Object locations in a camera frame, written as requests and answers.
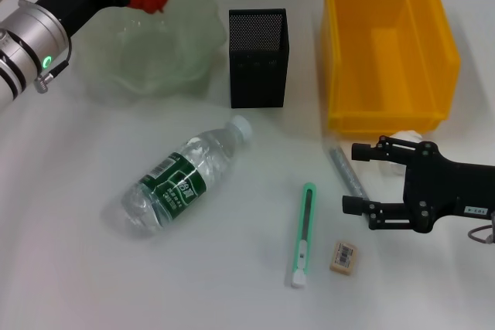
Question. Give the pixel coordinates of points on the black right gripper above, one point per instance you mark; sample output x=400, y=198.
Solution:
x=456, y=191

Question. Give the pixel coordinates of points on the white paper ball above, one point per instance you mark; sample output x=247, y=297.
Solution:
x=406, y=136

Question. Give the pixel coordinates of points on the green utility knife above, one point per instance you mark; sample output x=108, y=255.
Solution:
x=301, y=256

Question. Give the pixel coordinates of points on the clear water bottle green label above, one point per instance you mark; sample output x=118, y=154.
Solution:
x=181, y=175

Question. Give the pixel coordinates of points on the grey metal pen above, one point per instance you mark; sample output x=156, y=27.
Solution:
x=344, y=169

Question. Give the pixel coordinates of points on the pale green glass fruit plate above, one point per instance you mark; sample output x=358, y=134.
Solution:
x=154, y=59

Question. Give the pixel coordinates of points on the beige eraser with barcode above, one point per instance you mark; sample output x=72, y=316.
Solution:
x=343, y=258

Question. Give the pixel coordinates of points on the black mesh pen holder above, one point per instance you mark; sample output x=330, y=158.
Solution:
x=259, y=82

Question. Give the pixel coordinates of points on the yellow plastic bin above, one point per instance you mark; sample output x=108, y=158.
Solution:
x=390, y=75

